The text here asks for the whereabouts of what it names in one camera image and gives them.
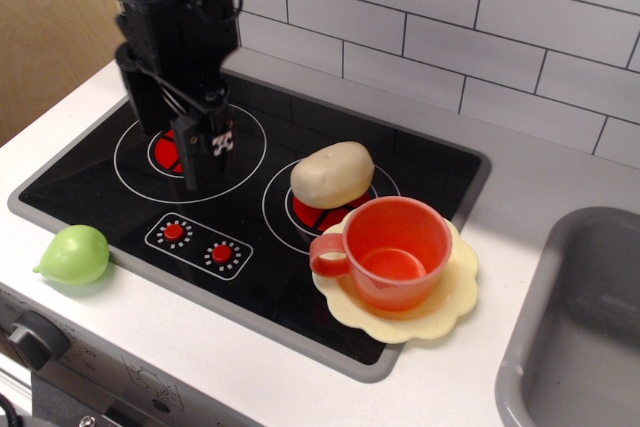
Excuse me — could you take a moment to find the black toy stove top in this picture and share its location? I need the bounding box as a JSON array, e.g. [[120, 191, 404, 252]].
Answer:
[[8, 73, 491, 383]]

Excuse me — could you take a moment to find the beige toy potato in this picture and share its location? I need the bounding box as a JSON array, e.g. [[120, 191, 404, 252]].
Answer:
[[290, 141, 375, 209]]

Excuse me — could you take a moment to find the red stove button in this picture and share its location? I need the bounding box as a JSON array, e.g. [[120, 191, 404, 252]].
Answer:
[[210, 244, 235, 269], [163, 223, 185, 242]]

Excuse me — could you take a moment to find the red left stove button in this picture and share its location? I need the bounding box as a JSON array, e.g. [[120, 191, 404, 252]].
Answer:
[[163, 223, 185, 242]]

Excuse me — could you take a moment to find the wooden side panel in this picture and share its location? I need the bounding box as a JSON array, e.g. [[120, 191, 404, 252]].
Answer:
[[1, 0, 123, 142]]

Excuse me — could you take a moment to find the grey sink basin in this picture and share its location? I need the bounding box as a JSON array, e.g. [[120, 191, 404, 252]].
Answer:
[[495, 207, 639, 426]]

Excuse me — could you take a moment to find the red right stove button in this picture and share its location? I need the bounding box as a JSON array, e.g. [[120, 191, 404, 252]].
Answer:
[[210, 244, 235, 269]]

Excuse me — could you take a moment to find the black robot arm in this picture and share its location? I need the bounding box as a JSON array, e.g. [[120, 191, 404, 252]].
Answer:
[[115, 0, 243, 191]]

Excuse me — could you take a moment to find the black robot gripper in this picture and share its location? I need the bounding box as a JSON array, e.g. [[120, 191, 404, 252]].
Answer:
[[117, 0, 239, 191]]

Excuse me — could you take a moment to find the grey oven knob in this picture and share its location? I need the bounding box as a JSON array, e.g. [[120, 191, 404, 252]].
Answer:
[[8, 311, 71, 371]]

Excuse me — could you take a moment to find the green toy pear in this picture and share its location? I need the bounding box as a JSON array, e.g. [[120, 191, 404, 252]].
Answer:
[[32, 225, 110, 285]]

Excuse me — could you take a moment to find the orange plastic cup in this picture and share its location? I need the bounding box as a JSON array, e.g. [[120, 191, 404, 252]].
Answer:
[[309, 196, 453, 311]]

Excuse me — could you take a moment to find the pale yellow scalloped plate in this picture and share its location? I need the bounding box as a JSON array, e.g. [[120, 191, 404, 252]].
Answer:
[[312, 223, 479, 344]]

